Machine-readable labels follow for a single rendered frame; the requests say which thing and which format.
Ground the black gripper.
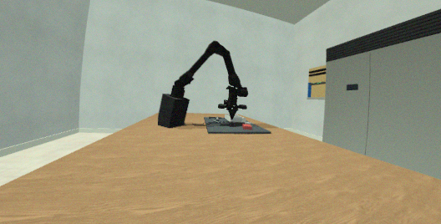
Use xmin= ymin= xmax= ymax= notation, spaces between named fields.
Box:
xmin=218 ymin=96 xmax=247 ymax=120

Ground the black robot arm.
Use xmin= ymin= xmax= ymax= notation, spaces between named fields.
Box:
xmin=170 ymin=41 xmax=248 ymax=99

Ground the white divided parts tray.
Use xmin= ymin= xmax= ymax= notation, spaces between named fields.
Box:
xmin=225 ymin=115 xmax=246 ymax=122

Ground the salmon-red block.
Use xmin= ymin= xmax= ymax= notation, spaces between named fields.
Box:
xmin=242 ymin=124 xmax=252 ymax=130

